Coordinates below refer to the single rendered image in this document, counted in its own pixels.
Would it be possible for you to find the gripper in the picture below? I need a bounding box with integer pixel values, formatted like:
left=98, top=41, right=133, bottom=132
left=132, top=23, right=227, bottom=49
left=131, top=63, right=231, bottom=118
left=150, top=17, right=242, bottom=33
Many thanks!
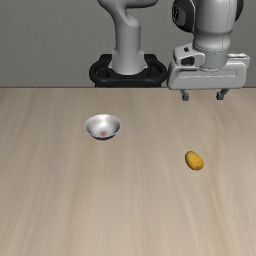
left=166, top=42, right=251, bottom=102

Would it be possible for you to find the silver metal bowl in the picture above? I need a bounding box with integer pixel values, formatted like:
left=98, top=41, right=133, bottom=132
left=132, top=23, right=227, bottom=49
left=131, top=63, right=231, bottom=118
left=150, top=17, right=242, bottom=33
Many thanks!
left=83, top=113, right=123, bottom=142

